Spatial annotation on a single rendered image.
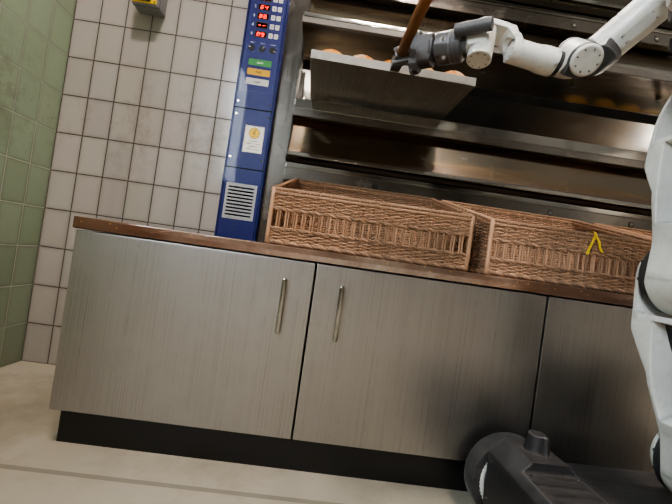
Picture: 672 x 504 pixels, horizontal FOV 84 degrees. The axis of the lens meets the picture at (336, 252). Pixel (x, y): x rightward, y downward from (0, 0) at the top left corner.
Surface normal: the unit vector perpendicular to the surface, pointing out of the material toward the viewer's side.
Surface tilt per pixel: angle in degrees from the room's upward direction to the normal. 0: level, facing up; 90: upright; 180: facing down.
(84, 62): 90
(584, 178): 70
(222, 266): 90
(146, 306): 90
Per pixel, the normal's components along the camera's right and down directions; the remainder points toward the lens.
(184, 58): 0.04, -0.01
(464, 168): 0.08, -0.35
